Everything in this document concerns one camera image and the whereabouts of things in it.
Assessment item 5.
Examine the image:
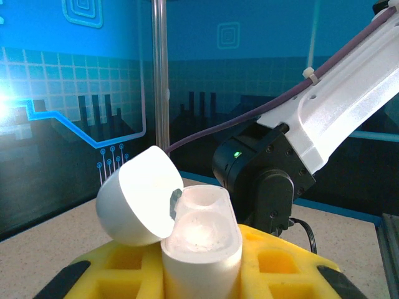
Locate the white earbud charging case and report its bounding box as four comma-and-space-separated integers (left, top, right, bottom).
95, 145, 244, 299

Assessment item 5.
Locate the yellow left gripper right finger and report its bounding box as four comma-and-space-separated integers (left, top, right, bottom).
238, 224, 369, 299

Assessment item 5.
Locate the white zip tie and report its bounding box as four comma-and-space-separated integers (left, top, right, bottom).
301, 66, 320, 85

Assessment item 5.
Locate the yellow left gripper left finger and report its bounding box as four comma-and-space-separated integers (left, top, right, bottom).
33, 240, 166, 299

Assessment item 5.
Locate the aluminium frame post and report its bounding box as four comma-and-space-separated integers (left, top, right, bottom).
151, 0, 171, 153

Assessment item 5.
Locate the thin black right gripper cable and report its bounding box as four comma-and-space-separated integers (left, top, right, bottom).
288, 217, 318, 255

